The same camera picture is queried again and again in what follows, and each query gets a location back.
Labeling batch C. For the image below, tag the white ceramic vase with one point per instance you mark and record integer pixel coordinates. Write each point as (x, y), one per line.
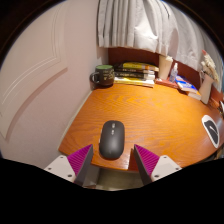
(205, 89)

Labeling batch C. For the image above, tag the white curtain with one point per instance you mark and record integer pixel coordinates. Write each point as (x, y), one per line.
(143, 23)

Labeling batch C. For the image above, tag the yellow and white book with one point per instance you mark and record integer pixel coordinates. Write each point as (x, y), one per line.
(133, 81)

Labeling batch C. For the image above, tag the white and black mouse pad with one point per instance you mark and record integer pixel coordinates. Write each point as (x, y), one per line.
(211, 130)

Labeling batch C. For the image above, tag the dark green mug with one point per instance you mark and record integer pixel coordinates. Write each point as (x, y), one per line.
(104, 75)

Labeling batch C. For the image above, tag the blue book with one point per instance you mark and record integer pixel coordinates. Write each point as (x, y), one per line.
(185, 84)

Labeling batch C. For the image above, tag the clear spray bottle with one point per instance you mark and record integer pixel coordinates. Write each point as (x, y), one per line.
(173, 74)

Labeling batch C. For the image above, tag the dark grey computer mouse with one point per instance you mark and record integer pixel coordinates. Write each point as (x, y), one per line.
(111, 140)

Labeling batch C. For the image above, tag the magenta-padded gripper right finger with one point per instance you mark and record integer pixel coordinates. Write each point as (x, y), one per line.
(148, 159)

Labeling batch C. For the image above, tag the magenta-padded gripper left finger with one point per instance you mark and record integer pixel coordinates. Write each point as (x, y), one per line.
(79, 159)

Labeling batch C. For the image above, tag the red flat notebook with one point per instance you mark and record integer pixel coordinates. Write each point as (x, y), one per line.
(165, 82)

